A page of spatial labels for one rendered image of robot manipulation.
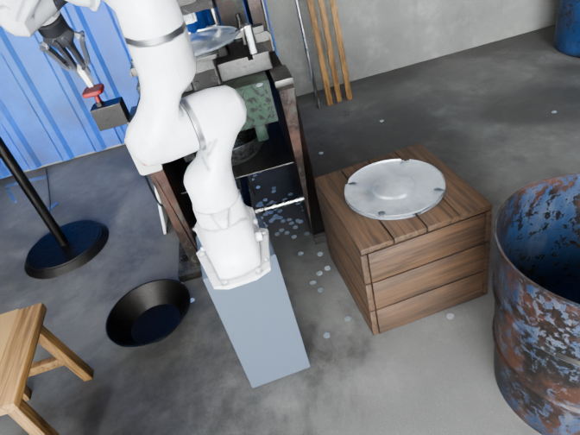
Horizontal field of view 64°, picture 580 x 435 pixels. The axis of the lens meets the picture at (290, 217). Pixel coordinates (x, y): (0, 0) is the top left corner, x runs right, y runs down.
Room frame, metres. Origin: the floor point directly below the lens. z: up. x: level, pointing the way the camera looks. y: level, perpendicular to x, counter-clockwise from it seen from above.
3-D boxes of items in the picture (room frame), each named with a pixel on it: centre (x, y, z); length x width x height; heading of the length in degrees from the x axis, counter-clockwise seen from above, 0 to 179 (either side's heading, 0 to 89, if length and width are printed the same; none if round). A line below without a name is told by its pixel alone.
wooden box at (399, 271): (1.11, -0.32, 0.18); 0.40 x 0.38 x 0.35; 6
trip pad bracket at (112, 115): (1.46, 0.46, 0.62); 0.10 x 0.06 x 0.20; 91
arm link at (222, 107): (0.94, 0.12, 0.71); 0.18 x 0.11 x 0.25; 110
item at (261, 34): (1.70, -0.02, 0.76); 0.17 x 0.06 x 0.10; 91
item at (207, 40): (1.57, 0.15, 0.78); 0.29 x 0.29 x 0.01
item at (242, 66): (1.70, 0.15, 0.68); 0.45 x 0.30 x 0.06; 91
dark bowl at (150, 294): (1.19, 0.55, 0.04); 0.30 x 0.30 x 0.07
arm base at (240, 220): (0.89, 0.15, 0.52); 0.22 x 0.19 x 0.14; 6
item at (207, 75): (1.52, 0.15, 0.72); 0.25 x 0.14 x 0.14; 1
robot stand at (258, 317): (0.93, 0.15, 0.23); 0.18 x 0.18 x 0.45; 6
